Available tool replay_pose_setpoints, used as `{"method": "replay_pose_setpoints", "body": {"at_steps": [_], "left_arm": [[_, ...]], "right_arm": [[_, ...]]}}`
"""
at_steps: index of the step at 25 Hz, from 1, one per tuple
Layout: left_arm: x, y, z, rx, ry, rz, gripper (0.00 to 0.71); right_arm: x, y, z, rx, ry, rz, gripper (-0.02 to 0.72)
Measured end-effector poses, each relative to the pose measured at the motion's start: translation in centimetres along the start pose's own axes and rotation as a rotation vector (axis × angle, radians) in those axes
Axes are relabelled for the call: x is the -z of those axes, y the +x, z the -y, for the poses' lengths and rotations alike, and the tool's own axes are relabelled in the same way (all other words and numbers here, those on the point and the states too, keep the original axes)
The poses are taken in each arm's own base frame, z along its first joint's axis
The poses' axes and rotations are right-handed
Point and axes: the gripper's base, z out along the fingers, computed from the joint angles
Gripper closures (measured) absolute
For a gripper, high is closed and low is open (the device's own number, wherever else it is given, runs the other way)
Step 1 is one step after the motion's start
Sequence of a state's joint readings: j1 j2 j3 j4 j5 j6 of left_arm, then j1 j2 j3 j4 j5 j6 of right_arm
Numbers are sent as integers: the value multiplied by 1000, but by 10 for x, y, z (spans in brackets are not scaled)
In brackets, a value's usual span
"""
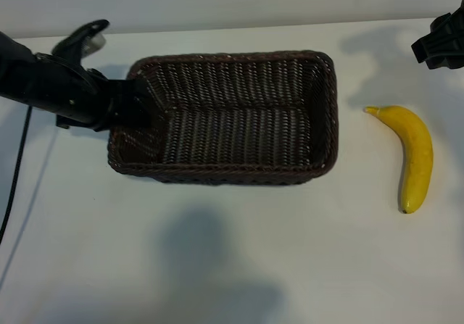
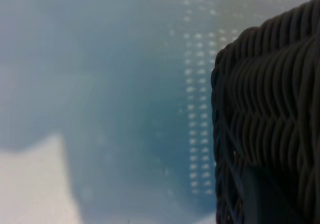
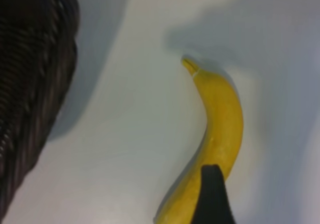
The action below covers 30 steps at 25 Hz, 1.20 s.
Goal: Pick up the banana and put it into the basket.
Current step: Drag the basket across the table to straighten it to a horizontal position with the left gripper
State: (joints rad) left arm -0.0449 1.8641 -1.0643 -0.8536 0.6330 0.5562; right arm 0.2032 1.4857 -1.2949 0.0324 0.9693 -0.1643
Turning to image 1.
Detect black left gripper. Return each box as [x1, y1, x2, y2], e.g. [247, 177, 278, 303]
[34, 51, 162, 133]

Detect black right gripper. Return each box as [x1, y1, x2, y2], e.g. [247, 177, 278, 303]
[411, 7, 464, 70]

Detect yellow banana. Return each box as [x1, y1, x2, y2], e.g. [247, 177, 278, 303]
[363, 105, 434, 215]

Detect dark brown wicker basket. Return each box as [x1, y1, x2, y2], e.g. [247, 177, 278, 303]
[107, 50, 340, 186]

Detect black braided cable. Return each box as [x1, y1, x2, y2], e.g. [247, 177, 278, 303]
[0, 105, 33, 246]

